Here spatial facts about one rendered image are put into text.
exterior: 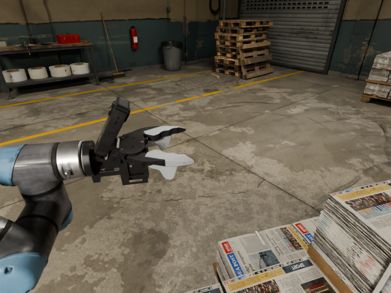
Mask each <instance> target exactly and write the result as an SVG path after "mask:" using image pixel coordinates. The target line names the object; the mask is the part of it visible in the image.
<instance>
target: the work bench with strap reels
mask: <svg viewBox="0 0 391 293"><path fill-rule="evenodd" d="M56 39H57V42H47V43H50V44H51V45H41V44H29V46H30V47H28V49H29V52H42V51H57V50H66V49H80V48H82V50H83V56H84V61H85V63H72V64H70V65H55V66H50V67H49V70H50V73H51V74H48V73H47V70H46V68H45V67H32V68H29V69H28V72H29V75H30V76H26V72H25V70H24V69H10V70H4V71H2V70H1V68H0V77H1V80H2V82H3V85H4V87H5V90H6V91H5V93H7V95H8V100H10V99H13V98H12V97H11V94H10V91H9V89H8V88H13V87H21V86H26V85H34V84H42V83H50V82H55V81H63V80H71V79H76V78H83V77H88V80H92V79H91V77H92V76H95V79H96V82H97V84H96V85H100V84H99V79H98V74H97V68H96V64H95V59H94V53H93V47H92V45H93V43H92V42H89V43H83V41H81V40H80V36H79V34H71V33H65V34H61V35H56ZM20 45H21V44H18V45H8V46H7V47H0V55H4V54H13V53H28V50H27V48H21V47H20ZM85 48H90V53H91V58H92V62H93V68H94V72H93V71H91V70H90V67H89V63H88V62H87V57H86V52H85Z"/></svg>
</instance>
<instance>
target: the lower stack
mask: <svg viewBox="0 0 391 293"><path fill-rule="evenodd" d="M317 220H319V216H318V217H313V218H310V219H305V220H302V221H298V222H295V223H292V224H288V225H284V226H279V227H274V228H270V229H267V230H263V231H260V232H257V231H255V233H252V234H245V235H241V236H238V237H233V238H229V239H226V240H223V241H219V242H218V250H217V251H216V254H217V255H216V259H217V268H216V274H217V276H218V280H219V282H220V285H221V287H222V282H223V281H226V280H229V279H231V278H235V277H238V276H240V275H244V274H247V273H250V272H253V271H256V270H259V269H263V268H266V267H269V266H273V265H276V264H279V263H283V262H286V261H289V260H292V259H297V258H301V257H303V256H308V253H307V251H308V247H309V244H310V242H313V239H314V234H315V233H314V232H315V231H316V229H317V228H316V227H317Z"/></svg>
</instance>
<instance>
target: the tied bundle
mask: <svg viewBox="0 0 391 293"><path fill-rule="evenodd" d="M328 197H329V199H328V200H327V201H326V203H327V204H325V207H324V210H322V211H321V214H320V217H319V220H317V227H316V228H317V229H316V231H315V232H314V233H315V234H314V239H313V242H312V243H311V245H312V246H313V247H314V249H315V250H316V251H317V252H318V253H319V254H320V256H321V257H322V258H323V259H324V261H325V262H326V263H327V264H328V265H329V266H330V267H331V269H332V270H333V271H334V272H335V273H336V274H337V275H338V277H339V278H340V279H341V280H342V281H343V282H344V283H345V284H346V285H347V286H348V287H349V288H350V289H351V291H352V292H353V293H391V247H390V246H389V245H388V244H387V243H386V242H384V241H383V240H382V239H380V238H379V237H378V236H377V235H376V234H375V233H373V232H372V231H371V230H370V229H369V228H368V227H366V226H365V225H364V224H362V222H360V221H359V220H358V219H357V218H355V217H354V216H353V215H352V214H351V213H350V212H348V211H347V210H346V209H345V208H344V207H342V206H341V205H340V204H338V203H337V202H336V201H335V200H334V199H332V198H331V197H330V196H328Z"/></svg>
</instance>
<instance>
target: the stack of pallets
mask: <svg viewBox="0 0 391 293"><path fill-rule="evenodd" d="M225 22H227V23H228V25H225ZM252 22H254V25H252ZM263 22H267V24H266V25H263ZM269 26H273V20H254V19H245V20H219V26H217V27H216V33H215V39H216V51H217V56H215V66H214V67H215V68H216V73H220V72H225V73H224V74H226V75H230V74H235V77H241V76H242V74H241V73H242V71H241V64H240V60H241V59H240V52H239V48H238V46H239V45H243V44H252V43H257V40H262V42H267V40H268V38H266V32H268V29H269ZM223 28H224V29H226V31H223ZM248 28H250V29H251V30H250V31H248ZM258 28H263V29H262V31H258ZM255 34H260V37H255ZM221 35H224V37H221ZM244 35H248V36H244ZM222 41H225V43H222ZM247 41H249V42H247ZM222 47H225V48H224V49H222ZM223 53H226V54H223ZM221 59H222V60H221Z"/></svg>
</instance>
